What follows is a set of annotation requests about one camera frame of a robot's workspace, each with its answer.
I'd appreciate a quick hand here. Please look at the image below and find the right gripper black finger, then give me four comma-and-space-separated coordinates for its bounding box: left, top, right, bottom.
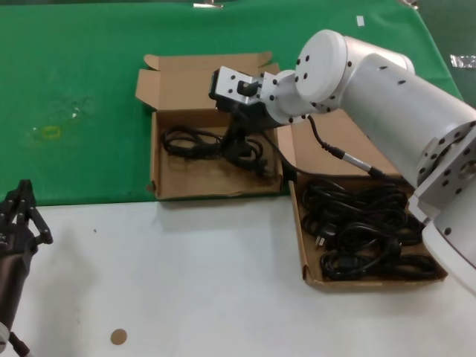
222, 122, 241, 159
237, 128, 258, 161

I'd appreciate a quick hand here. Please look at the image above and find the black power cord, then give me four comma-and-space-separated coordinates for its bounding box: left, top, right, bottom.
303, 219, 425, 249
318, 238, 440, 282
301, 179, 425, 234
161, 126, 271, 180

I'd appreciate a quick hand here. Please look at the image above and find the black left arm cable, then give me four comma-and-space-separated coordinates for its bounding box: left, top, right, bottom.
6, 331, 33, 357

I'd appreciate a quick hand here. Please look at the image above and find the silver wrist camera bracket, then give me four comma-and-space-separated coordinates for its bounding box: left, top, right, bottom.
209, 65, 278, 109

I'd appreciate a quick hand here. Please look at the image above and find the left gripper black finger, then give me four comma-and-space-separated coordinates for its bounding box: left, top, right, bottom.
0, 181, 25, 224
18, 178, 54, 245

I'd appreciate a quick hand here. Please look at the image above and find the cardboard box holding power cords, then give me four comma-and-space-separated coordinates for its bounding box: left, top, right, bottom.
277, 107, 449, 287

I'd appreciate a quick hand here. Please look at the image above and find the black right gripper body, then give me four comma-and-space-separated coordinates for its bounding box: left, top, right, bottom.
216, 98, 278, 132

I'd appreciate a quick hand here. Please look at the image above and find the crumpled silver foil tape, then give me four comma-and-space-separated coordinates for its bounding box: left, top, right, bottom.
449, 54, 476, 71

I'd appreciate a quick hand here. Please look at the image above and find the black cable with silver connector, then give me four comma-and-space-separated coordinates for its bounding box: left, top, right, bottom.
305, 114, 410, 184

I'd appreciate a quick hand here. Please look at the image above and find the empty-start open cardboard box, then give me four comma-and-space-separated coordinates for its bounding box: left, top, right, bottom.
133, 51, 287, 201

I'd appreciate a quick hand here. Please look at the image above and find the green tablecloth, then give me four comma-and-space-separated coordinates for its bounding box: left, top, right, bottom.
0, 0, 476, 208

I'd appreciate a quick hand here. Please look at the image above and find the thin black camera cable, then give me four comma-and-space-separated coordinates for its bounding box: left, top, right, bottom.
260, 129, 373, 179

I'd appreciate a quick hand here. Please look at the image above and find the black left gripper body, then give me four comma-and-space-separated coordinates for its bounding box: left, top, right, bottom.
0, 219, 39, 268

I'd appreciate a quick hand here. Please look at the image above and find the round cardboard cutout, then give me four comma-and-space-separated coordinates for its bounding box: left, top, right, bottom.
109, 318, 128, 336

